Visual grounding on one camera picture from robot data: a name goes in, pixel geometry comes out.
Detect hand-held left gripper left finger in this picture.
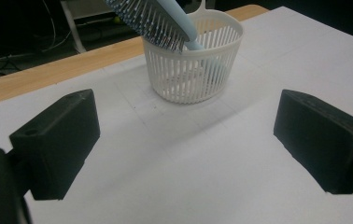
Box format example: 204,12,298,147
9,88,101,201

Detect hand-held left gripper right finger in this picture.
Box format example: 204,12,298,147
273,89,353,194

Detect light blue plastic scoop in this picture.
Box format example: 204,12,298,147
103,0,227,77

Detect white table cover sheet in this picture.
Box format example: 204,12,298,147
0,6,353,224

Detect tangled floor cables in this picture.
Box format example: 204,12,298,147
0,0,73,82

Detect white metal desk frame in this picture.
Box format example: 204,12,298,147
60,0,120,54

